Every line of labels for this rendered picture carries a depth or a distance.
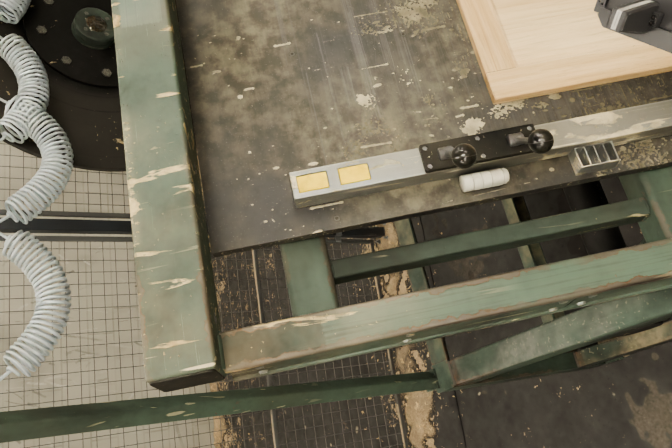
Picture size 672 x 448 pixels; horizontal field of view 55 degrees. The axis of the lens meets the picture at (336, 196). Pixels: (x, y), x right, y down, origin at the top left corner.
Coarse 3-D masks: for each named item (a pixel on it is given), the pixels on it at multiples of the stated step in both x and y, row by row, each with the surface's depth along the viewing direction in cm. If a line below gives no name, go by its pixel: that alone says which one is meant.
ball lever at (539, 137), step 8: (512, 136) 107; (520, 136) 107; (536, 136) 96; (544, 136) 96; (552, 136) 97; (512, 144) 107; (520, 144) 107; (528, 144) 98; (536, 144) 96; (544, 144) 96; (552, 144) 97; (536, 152) 97; (544, 152) 97
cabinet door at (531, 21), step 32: (480, 0) 123; (512, 0) 124; (544, 0) 124; (576, 0) 124; (480, 32) 120; (512, 32) 121; (544, 32) 121; (576, 32) 121; (608, 32) 121; (480, 64) 119; (512, 64) 118; (544, 64) 118; (576, 64) 117; (608, 64) 117; (640, 64) 117; (512, 96) 115
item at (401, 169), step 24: (576, 120) 110; (600, 120) 110; (624, 120) 110; (648, 120) 110; (576, 144) 109; (312, 168) 107; (336, 168) 107; (384, 168) 107; (408, 168) 107; (456, 168) 107; (480, 168) 109; (312, 192) 105; (336, 192) 106; (360, 192) 108
